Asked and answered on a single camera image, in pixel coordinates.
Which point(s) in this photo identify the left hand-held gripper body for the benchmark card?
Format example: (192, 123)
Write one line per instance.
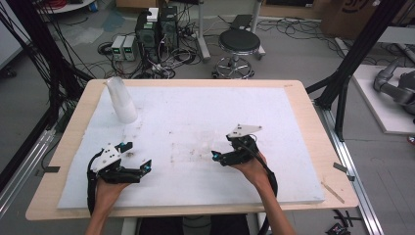
(109, 160)

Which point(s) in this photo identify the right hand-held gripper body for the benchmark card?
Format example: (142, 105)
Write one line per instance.
(243, 150)

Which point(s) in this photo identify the translucent single cup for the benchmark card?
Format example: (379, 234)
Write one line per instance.
(207, 141)

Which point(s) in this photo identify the stack of white plastic cups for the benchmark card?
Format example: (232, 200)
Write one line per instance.
(121, 103)

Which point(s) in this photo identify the person's right hand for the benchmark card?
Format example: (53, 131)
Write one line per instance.
(254, 173)

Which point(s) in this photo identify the person's left hand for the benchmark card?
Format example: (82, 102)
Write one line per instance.
(107, 194)

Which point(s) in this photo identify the white foam table mat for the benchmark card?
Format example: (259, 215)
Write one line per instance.
(195, 182)

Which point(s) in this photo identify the black tape piece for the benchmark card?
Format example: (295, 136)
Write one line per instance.
(52, 169)
(341, 167)

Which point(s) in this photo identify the person's left leg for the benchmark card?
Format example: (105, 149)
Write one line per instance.
(160, 225)

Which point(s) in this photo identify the person's leg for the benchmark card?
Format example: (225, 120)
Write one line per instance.
(228, 225)
(160, 225)

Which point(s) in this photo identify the person's right leg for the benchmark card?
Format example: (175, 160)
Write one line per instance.
(228, 225)

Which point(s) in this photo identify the thin wooden stick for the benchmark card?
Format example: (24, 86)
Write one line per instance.
(332, 192)

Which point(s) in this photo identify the black round stool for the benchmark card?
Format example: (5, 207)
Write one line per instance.
(239, 40)

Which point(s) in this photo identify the grey power supply unit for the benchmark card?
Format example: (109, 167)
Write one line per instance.
(117, 47)
(129, 47)

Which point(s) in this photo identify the grey metal table leg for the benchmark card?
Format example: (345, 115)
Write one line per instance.
(256, 23)
(202, 32)

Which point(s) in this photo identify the black computer tower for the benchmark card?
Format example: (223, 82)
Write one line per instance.
(168, 27)
(147, 36)

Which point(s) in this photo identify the small white box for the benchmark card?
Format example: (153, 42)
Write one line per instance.
(152, 14)

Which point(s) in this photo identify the brown cardboard box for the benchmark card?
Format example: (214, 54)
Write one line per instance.
(130, 3)

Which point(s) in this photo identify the white floor platform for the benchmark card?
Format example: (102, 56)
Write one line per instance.
(381, 107)

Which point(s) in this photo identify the round white table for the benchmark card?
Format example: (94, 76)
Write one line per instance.
(70, 5)

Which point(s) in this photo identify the large printed cardboard box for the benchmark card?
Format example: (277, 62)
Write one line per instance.
(352, 16)

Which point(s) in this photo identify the aluminium floor rail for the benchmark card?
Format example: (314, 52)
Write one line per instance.
(23, 163)
(350, 169)

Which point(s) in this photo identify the black metal frame post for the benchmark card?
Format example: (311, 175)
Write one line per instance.
(355, 55)

